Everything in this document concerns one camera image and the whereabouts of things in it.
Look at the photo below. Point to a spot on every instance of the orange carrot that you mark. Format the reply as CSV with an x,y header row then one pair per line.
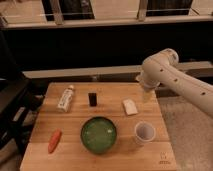
x,y
54,140

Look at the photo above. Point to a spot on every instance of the dark side shelf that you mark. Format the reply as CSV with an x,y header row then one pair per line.
x,y
15,102

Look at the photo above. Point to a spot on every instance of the black upright eraser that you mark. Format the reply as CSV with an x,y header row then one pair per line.
x,y
92,99

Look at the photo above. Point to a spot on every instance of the green bowl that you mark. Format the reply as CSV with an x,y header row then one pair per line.
x,y
98,134

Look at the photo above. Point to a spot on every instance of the white plastic bottle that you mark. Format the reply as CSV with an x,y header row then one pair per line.
x,y
66,98

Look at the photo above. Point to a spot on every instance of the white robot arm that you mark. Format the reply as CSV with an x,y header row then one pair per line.
x,y
160,68

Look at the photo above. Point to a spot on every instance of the white paper cup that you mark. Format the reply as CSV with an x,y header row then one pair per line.
x,y
144,132

